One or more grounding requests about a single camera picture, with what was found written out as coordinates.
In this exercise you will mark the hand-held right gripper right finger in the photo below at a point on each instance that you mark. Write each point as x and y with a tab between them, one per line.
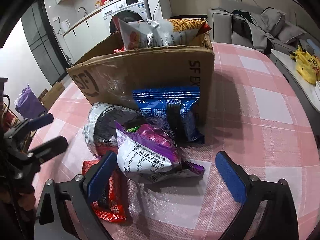
231	177

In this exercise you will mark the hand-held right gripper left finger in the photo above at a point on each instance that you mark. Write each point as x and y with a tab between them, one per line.
102	177

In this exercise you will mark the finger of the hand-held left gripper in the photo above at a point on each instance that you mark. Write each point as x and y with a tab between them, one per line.
41	120
48	146

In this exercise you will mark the red and black snack packet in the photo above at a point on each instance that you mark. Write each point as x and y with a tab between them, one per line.
112	197

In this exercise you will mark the purple snack packet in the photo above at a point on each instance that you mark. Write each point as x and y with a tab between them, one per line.
147	152

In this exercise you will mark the silver text-printed snack packet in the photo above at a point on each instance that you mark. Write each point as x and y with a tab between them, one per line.
105	120

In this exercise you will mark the blue snack packet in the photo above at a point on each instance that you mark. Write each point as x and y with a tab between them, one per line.
170	110

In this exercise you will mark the brown cardboard box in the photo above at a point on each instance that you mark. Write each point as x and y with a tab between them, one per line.
150	67

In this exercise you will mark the white and red chip bag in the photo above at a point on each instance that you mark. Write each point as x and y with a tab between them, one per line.
132	37

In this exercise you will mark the orange fries snack bag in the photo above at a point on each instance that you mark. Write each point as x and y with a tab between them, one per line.
180	31

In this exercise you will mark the person's left hand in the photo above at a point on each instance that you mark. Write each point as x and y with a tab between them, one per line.
26	201

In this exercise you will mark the purple plastic bag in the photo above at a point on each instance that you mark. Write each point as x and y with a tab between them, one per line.
30	102

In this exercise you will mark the printed floor cardboard box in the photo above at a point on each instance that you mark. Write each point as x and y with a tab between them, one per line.
52	95

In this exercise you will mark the pink plaid tablecloth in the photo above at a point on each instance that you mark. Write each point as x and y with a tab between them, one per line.
250	120

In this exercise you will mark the white electric kettle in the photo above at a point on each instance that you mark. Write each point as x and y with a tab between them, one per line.
65	25

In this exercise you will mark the white lower kitchen cabinets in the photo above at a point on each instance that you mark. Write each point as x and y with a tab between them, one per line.
85	30

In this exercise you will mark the kitchen faucet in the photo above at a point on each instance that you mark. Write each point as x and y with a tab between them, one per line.
82	11

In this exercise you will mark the grey coffee table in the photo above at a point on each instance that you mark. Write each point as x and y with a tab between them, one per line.
287	70

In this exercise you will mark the yellow soap bottle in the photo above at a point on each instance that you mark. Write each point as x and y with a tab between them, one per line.
97	3

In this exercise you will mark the yellow plastic bag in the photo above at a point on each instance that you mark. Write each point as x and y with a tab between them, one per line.
306	65

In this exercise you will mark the white washing machine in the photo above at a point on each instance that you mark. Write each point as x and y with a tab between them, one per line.
132	5

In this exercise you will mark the grey clothes pile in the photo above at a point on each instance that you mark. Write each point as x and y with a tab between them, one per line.
260	27

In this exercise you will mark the grey sofa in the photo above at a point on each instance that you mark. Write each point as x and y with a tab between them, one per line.
220	25

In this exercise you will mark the grey cushion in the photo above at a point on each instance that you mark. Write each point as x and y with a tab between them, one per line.
292	33

